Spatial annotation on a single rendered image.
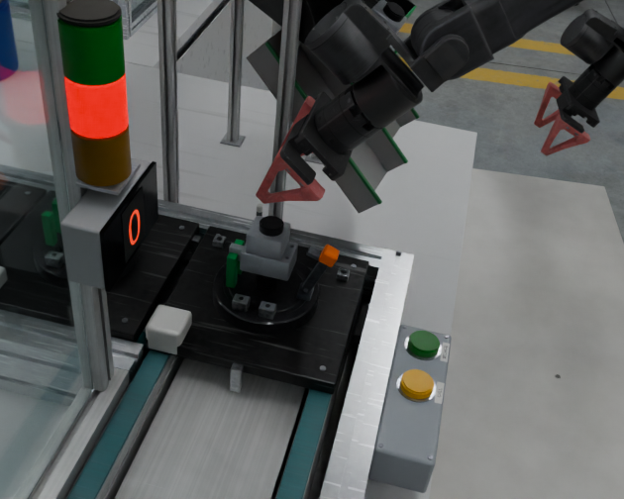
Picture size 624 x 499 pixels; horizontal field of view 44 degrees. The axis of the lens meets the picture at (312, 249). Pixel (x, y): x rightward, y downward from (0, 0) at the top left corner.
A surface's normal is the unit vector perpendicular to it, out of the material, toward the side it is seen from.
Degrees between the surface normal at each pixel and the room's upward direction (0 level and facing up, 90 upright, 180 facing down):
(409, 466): 90
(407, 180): 0
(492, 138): 0
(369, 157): 45
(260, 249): 90
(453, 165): 0
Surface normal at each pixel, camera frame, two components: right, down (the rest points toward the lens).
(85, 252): -0.23, 0.60
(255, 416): 0.10, -0.77
